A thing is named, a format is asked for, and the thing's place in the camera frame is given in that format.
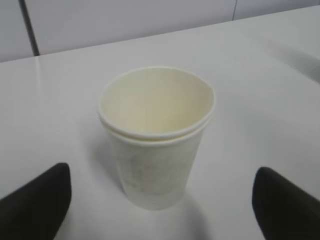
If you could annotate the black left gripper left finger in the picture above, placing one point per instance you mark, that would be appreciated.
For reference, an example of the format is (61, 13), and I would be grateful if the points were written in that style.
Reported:
(37, 210)

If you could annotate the white paper cup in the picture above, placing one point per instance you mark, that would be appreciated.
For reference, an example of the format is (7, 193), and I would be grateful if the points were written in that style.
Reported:
(155, 118)

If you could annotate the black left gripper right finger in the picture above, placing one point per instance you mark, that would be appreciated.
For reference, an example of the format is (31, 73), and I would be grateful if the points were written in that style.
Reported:
(282, 210)

